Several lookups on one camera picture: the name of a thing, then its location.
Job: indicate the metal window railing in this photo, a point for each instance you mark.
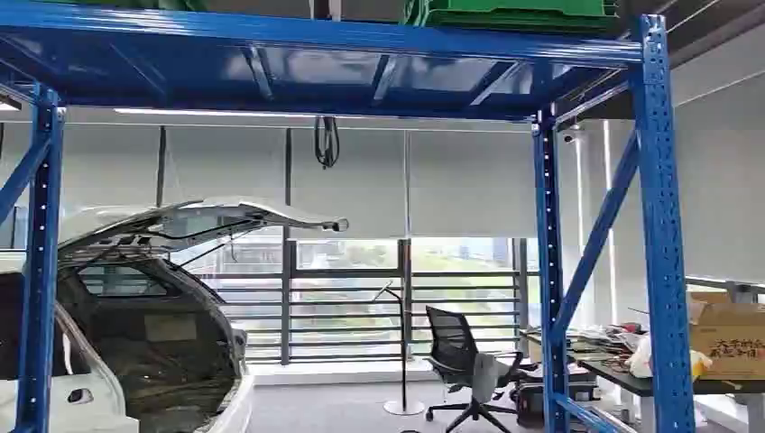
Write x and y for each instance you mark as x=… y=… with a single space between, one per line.
x=346 y=317

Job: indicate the thin floor stand round base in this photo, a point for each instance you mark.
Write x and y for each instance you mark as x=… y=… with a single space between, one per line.
x=404 y=358

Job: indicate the black mesh office chair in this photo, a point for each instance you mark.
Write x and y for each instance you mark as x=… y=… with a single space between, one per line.
x=451 y=346

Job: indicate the grey cloth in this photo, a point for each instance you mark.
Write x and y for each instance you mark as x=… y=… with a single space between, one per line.
x=484 y=376

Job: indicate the white car body shell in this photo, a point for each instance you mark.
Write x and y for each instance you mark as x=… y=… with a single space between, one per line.
x=179 y=224

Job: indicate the black equipment case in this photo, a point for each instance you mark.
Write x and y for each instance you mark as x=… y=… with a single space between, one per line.
x=529 y=403

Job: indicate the green plastic crate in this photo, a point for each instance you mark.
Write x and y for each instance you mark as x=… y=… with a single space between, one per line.
x=514 y=15

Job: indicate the dark cluttered desk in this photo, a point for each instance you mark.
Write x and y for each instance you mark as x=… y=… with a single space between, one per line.
x=609 y=375

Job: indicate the white plastic bag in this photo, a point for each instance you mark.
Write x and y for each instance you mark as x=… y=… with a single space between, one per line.
x=640 y=361

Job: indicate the printed cardboard box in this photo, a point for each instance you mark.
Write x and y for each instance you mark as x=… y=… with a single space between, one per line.
x=726 y=346

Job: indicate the white security camera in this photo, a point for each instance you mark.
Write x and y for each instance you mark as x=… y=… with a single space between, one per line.
x=569 y=137

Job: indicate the blue steel rack frame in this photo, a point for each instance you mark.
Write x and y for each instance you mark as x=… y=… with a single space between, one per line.
x=657 y=179

